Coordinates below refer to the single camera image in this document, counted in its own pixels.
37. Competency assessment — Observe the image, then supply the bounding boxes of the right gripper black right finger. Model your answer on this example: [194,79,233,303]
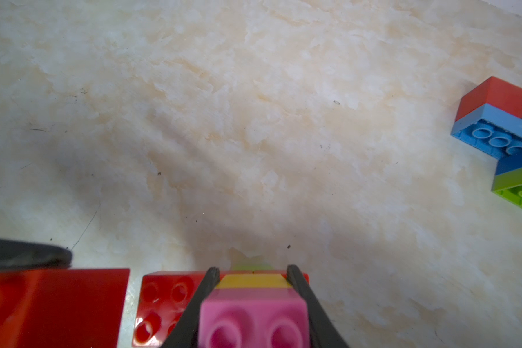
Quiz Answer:
[287,265,349,348]

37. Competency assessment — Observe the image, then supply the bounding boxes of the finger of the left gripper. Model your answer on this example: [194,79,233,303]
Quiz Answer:
[0,239,73,272]

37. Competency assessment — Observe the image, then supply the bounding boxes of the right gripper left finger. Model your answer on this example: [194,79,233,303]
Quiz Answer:
[160,267,220,348]

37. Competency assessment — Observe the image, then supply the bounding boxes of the red long lego brick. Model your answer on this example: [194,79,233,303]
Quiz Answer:
[133,270,286,347]

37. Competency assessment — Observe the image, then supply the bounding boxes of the magenta lego brick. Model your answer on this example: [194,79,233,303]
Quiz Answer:
[198,288,310,347]

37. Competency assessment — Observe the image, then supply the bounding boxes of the yellow lego brick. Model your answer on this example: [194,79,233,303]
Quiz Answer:
[216,273,292,289]

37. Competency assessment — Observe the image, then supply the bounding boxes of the lime green lego brick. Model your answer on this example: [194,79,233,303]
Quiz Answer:
[492,168,522,209]
[231,263,274,273]

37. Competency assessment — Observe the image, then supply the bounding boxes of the blue long lego brick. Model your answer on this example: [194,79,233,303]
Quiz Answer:
[451,104,522,159]

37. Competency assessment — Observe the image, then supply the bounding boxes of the blue small lego brick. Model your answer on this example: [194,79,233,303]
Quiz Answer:
[495,151,522,175]

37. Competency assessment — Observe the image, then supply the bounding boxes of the red square lego brick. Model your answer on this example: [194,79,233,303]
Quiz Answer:
[455,76,522,121]

